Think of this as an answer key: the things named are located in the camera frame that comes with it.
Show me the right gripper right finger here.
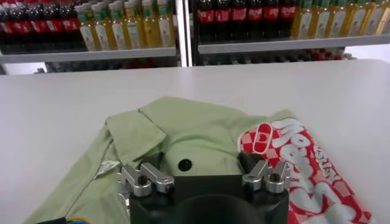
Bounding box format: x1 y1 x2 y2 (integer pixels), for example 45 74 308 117
239 151 292 194

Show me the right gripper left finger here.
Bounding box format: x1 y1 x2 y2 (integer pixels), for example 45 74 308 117
117 162 176 197

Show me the light green polo shirt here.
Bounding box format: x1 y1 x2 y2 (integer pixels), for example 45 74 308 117
23 96 377 224

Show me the red-cap cola bottle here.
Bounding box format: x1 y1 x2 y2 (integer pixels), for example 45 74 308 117
230 0 247 41
197 0 215 42
13 0 31 52
46 0 64 51
0 0 15 52
30 0 48 51
262 0 280 40
62 0 80 49
279 0 297 40
213 0 231 41
246 0 263 40

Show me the yellow wire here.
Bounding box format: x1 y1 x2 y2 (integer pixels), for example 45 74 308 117
66 215 92 224

